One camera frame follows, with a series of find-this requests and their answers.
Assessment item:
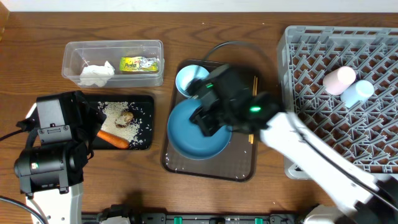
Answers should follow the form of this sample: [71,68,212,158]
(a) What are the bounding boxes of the white tissue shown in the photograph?
[78,61,115,87]

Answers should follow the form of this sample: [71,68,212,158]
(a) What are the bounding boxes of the light blue plastic cup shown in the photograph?
[340,80,374,108]

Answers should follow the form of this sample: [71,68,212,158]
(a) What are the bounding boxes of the orange carrot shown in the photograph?
[97,130,129,149]

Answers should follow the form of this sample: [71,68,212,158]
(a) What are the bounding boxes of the brown food scrap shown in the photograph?
[114,111,134,128]

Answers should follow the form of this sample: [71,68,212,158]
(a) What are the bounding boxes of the light blue rice bowl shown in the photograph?
[175,65,210,98]

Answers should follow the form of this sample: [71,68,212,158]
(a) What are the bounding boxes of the green snack wrapper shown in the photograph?
[119,57,159,72]

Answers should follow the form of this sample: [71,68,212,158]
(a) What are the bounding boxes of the clear plastic bin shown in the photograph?
[62,40,165,88]

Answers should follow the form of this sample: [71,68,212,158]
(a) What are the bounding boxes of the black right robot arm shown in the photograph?
[187,79,397,223]

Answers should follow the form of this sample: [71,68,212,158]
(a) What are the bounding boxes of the grey dishwasher rack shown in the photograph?
[277,26,397,178]

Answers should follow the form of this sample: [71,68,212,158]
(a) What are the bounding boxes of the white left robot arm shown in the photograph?
[14,91,106,224]

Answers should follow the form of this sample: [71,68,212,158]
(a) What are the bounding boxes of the dark brown serving tray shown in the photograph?
[161,60,257,182]

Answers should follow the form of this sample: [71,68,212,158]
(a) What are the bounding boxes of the pile of white rice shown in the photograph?
[98,101,153,150]

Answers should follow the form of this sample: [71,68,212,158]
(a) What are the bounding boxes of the black waste tray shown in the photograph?
[86,95,154,150]

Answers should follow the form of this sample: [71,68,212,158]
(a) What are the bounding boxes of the wooden chopstick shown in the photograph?
[248,75,257,143]
[250,76,259,144]

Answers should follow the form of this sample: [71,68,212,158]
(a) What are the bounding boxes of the blue plate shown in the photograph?
[167,99,233,160]

